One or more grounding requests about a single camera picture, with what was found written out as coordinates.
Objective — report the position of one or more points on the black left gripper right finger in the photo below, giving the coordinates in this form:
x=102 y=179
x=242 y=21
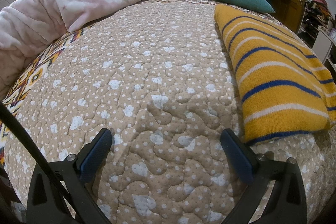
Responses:
x=287 y=202

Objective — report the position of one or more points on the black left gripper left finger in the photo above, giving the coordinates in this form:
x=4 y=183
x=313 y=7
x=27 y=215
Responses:
x=47 y=205

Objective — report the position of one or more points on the yellow striped knit sweater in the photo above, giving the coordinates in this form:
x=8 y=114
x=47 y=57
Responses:
x=284 y=88

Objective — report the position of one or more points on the pile of clothes on rack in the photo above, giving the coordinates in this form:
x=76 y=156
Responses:
x=316 y=17

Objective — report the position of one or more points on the colourful geometric patterned blanket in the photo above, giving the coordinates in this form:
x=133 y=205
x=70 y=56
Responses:
x=50 y=99

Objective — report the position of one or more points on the beige dotted quilt bedspread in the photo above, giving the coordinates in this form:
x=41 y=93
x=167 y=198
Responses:
x=162 y=82

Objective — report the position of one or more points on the grey tv cabinet shelf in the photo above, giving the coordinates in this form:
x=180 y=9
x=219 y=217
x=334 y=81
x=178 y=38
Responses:
x=324 y=49

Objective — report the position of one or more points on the pink floral duvet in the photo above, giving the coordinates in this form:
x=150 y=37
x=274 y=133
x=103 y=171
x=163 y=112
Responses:
x=28 y=27

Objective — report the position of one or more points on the pink picture frame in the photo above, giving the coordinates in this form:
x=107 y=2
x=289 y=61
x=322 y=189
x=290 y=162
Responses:
x=332 y=34

